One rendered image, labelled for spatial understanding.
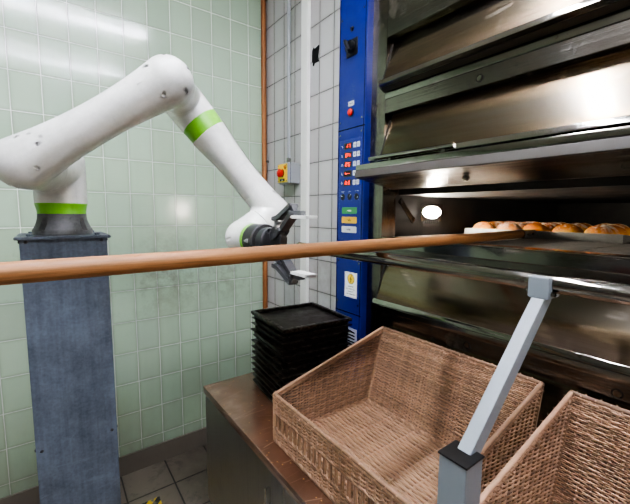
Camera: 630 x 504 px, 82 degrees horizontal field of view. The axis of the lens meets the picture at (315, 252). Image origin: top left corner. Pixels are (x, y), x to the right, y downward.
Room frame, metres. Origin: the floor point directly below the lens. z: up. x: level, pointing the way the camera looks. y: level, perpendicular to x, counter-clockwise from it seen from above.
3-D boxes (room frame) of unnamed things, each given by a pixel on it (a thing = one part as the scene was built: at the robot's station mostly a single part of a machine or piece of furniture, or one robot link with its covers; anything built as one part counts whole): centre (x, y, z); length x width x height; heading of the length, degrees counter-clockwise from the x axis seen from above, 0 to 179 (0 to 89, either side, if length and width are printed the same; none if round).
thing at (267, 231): (0.96, 0.11, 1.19); 0.09 x 0.07 x 0.08; 37
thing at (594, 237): (1.49, -0.97, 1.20); 0.55 x 0.36 x 0.03; 37
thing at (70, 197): (1.06, 0.75, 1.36); 0.16 x 0.13 x 0.19; 10
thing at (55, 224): (1.11, 0.78, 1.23); 0.26 x 0.15 x 0.06; 37
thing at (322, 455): (0.94, -0.23, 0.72); 0.56 x 0.49 x 0.28; 36
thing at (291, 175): (1.82, 0.14, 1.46); 0.10 x 0.07 x 0.10; 36
